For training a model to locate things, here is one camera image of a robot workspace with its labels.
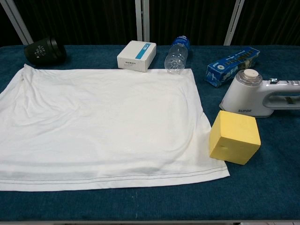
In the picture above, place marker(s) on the black pleated curtain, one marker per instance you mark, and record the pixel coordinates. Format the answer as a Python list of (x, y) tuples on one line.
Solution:
[(82, 18)]

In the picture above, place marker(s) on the white box with blue stripe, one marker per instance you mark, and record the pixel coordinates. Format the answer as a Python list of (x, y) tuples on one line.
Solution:
[(136, 56)]

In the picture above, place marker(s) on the long blue cardboard box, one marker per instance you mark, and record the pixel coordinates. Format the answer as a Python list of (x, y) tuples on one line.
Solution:
[(225, 68)]

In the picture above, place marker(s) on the grey metal frame post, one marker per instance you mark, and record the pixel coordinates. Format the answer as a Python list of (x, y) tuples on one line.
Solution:
[(233, 21), (141, 21), (16, 21)]

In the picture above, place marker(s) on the yellow foam cube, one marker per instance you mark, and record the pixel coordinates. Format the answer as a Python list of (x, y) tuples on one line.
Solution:
[(234, 136)]

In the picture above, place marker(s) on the dark blue table cover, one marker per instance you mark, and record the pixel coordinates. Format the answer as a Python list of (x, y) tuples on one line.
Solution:
[(140, 206)]

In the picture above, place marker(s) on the black cup with white print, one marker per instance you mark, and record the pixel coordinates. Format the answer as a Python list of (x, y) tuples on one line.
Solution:
[(44, 52)]

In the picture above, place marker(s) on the white cotton garment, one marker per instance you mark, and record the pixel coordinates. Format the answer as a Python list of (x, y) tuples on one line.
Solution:
[(105, 117)]

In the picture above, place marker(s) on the clear plastic water bottle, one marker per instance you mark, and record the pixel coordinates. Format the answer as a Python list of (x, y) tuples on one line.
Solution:
[(175, 56)]

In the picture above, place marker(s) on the silver handheld device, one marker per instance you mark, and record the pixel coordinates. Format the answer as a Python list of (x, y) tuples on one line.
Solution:
[(236, 98)]

